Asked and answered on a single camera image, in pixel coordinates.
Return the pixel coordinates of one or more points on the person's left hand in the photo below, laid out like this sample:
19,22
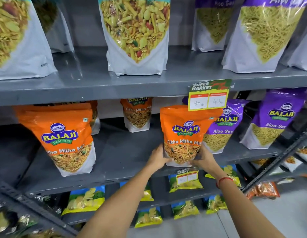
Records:
157,158

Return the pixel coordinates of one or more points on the person's right hand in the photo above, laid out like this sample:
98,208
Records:
207,159

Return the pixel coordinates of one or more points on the person's right thumb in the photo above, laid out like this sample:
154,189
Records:
194,163

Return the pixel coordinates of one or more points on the person's left thumb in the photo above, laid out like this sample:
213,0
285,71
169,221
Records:
168,160

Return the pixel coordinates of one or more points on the orange snack mix packet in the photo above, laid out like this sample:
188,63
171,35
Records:
137,113
51,107
61,136
185,126

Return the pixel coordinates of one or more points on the person's left forearm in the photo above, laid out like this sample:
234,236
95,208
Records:
118,205

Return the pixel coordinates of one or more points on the person's right forearm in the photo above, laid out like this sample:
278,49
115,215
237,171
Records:
245,210

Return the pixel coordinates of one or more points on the green yellow price tag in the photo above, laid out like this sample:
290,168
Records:
209,95
187,177

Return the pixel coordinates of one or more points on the red thread wrist band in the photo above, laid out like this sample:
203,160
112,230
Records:
224,180

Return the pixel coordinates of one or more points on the white orange snack packet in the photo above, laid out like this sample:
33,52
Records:
261,163
292,163
306,154

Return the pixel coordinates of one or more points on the shiny orange snack packet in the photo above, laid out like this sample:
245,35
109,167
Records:
265,190

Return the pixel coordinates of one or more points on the black perforated metal upright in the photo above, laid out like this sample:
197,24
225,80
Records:
29,205
275,161

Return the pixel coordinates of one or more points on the grey metal shelving unit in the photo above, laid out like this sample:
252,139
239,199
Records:
118,84

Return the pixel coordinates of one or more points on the row of yellow-green chip packets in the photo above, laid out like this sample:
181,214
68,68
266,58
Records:
84,200

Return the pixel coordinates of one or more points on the large teal-top snack mix packet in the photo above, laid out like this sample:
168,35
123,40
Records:
136,34
17,39

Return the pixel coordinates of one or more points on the large purple sev packet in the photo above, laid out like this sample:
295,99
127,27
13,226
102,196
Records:
262,34
213,24

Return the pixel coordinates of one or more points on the pile of dark snack packets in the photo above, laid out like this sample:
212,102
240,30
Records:
9,220

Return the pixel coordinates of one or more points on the large dark-filled snack packet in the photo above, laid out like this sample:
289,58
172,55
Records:
56,24

